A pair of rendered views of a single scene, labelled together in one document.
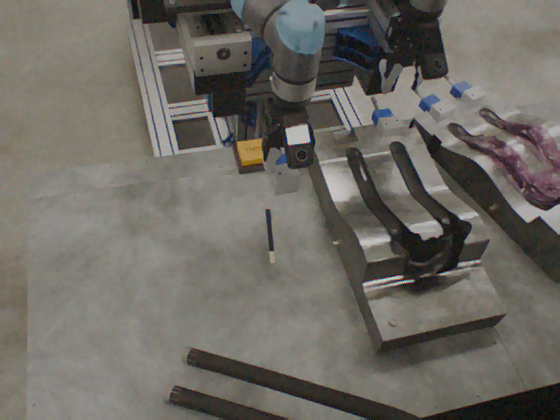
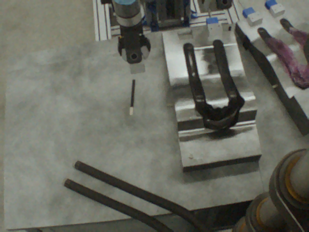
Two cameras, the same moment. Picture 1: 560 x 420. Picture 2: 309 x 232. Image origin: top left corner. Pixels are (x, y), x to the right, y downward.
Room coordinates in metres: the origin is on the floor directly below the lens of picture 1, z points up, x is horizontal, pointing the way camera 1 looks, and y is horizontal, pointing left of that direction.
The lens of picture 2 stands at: (0.02, -0.31, 2.11)
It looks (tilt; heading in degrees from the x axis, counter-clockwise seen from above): 64 degrees down; 23
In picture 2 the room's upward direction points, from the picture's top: 8 degrees counter-clockwise
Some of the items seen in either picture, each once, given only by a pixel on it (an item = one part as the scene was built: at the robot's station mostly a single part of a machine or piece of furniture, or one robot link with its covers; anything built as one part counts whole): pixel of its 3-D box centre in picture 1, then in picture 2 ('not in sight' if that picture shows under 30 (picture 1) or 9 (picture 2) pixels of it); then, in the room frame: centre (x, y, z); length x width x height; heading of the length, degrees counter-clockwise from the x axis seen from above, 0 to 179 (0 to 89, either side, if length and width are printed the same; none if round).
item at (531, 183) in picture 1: (528, 154); (299, 53); (0.91, -0.53, 0.90); 0.26 x 0.18 x 0.08; 40
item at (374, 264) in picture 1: (398, 217); (209, 90); (0.70, -0.24, 0.87); 0.50 x 0.26 x 0.14; 23
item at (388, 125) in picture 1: (381, 115); (212, 21); (0.97, -0.19, 0.89); 0.13 x 0.05 x 0.05; 22
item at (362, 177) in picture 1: (405, 197); (213, 78); (0.72, -0.25, 0.92); 0.35 x 0.16 x 0.09; 23
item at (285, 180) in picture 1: (279, 161); (136, 53); (0.75, 0.03, 0.93); 0.13 x 0.05 x 0.05; 23
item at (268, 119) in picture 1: (288, 111); (131, 27); (0.74, 0.02, 1.09); 0.09 x 0.08 x 0.12; 22
